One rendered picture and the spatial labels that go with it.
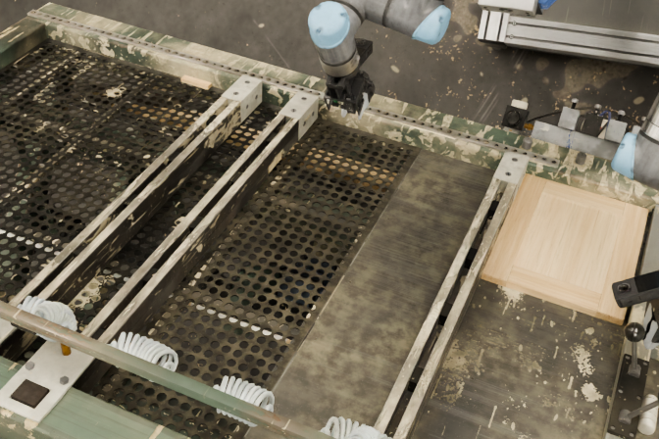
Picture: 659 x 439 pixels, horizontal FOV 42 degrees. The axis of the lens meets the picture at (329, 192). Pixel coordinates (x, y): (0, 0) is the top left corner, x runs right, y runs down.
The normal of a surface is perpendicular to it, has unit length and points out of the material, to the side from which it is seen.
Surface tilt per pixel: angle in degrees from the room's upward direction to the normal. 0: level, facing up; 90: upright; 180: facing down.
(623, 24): 0
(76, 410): 56
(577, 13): 0
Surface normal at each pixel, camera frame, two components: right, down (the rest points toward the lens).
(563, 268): 0.05, -0.77
